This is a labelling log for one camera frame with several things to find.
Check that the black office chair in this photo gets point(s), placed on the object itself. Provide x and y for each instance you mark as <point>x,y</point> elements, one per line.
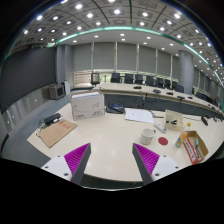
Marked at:
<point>128,78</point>
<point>115,78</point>
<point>138,79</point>
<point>95,79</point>
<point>149,81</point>

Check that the orange drink bottle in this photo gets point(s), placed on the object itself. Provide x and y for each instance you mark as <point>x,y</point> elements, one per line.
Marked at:
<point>183,135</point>

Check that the red round coaster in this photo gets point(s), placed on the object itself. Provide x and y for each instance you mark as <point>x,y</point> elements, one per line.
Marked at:
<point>163,141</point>

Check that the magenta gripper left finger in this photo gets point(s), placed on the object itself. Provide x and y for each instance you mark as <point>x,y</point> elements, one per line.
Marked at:
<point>77,161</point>

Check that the grey crt monitor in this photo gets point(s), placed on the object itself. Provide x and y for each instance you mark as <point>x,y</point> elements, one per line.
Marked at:
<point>56,92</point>

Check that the white ceramic mug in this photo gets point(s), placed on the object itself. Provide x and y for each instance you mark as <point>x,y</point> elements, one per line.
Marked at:
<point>146,136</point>

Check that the open brown cardboard box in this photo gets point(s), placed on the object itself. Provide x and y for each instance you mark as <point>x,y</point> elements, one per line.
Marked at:
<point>195,147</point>

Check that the white cardboard box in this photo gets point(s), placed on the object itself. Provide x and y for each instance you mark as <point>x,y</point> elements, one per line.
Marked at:
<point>87,105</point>

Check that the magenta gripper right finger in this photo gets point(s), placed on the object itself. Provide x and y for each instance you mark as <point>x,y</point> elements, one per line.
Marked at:
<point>146,161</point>

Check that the black device with cables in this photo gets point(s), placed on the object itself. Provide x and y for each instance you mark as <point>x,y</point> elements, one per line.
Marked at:
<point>49,120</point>

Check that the white paper sheets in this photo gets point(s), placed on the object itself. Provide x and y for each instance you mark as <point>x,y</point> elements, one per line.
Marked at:
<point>139,115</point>

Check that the small beige cardboard box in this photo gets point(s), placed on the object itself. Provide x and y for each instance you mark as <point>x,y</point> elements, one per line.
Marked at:
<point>173,120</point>

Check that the brown paper envelope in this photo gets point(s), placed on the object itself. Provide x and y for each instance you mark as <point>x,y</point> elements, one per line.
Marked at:
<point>54,133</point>

